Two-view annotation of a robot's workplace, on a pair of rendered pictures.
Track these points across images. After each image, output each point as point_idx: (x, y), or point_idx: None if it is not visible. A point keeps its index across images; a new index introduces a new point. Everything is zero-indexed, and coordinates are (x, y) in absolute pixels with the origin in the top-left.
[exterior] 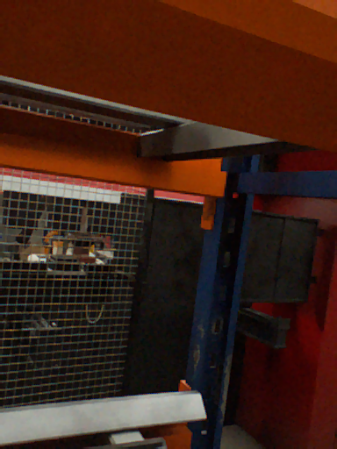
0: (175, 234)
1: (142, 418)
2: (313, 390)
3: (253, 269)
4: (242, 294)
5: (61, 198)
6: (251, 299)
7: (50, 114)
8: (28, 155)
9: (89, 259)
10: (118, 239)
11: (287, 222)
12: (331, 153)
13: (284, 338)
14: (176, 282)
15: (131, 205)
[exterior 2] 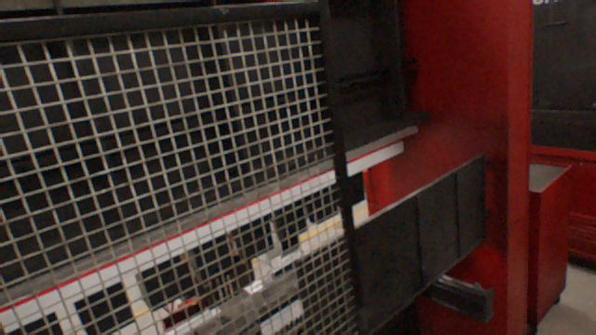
0: (361, 264)
1: None
2: (506, 315)
3: (438, 243)
4: (433, 273)
5: (202, 245)
6: (441, 272)
7: (155, 165)
8: None
9: (231, 234)
10: (307, 314)
11: (459, 176)
12: (481, 73)
13: (491, 307)
14: (374, 309)
15: (341, 326)
